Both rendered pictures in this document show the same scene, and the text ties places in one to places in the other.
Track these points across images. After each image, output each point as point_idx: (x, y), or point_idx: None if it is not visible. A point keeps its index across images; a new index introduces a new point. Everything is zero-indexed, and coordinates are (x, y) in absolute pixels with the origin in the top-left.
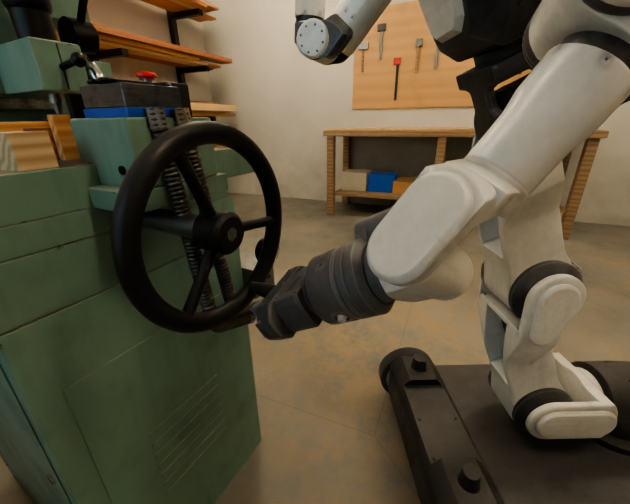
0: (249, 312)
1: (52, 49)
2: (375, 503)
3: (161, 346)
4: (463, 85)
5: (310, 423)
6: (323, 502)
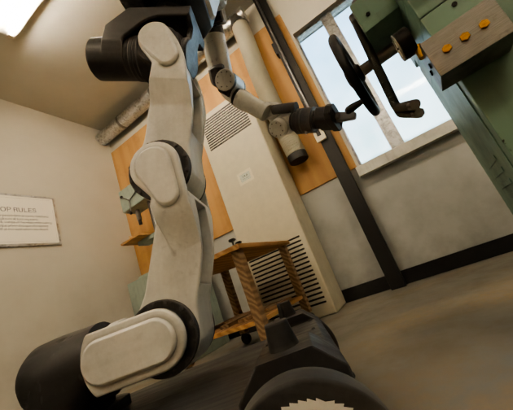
0: (398, 110)
1: None
2: (400, 389)
3: (455, 110)
4: (191, 18)
5: None
6: (462, 367)
